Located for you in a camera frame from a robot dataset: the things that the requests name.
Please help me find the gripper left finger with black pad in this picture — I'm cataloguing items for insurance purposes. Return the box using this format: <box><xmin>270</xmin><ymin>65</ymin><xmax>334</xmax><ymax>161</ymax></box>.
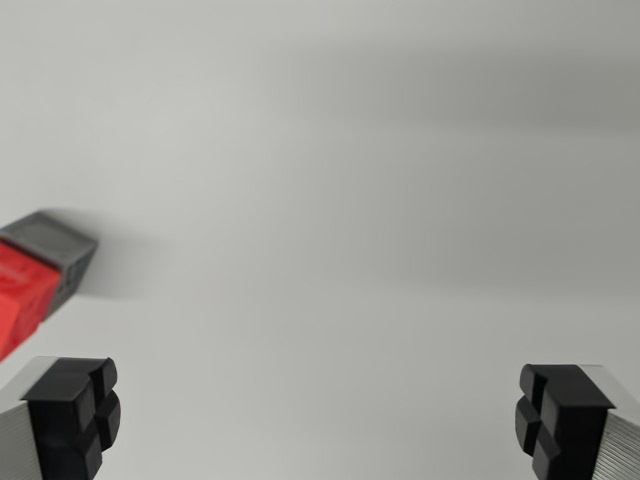
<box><xmin>0</xmin><ymin>355</ymin><xmax>122</xmax><ymax>480</ymax></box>

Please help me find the red infantino soft cube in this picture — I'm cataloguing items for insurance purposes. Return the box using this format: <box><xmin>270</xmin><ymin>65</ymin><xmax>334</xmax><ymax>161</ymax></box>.
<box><xmin>0</xmin><ymin>239</ymin><xmax>62</xmax><ymax>364</ymax></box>

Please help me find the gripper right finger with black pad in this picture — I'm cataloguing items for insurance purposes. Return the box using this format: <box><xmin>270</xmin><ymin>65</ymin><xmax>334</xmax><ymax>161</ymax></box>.
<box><xmin>514</xmin><ymin>363</ymin><xmax>640</xmax><ymax>480</ymax></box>

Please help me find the grey soft cube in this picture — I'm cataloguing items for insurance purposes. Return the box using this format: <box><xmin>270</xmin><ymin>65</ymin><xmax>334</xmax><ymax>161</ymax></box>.
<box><xmin>0</xmin><ymin>210</ymin><xmax>99</xmax><ymax>323</ymax></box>

